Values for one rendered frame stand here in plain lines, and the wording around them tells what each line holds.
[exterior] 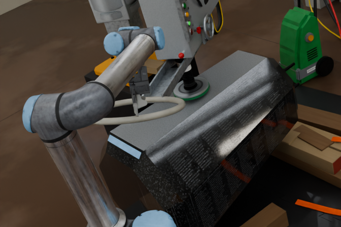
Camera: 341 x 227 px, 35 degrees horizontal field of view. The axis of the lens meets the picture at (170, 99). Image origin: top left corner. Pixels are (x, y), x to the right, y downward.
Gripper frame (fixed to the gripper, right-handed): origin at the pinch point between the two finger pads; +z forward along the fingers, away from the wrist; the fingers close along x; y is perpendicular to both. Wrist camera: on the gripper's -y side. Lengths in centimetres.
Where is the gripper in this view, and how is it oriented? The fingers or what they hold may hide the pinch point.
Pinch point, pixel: (135, 113)
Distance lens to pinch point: 229.7
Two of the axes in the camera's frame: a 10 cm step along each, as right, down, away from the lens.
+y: 9.9, -1.3, 0.9
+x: -1.1, -1.6, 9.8
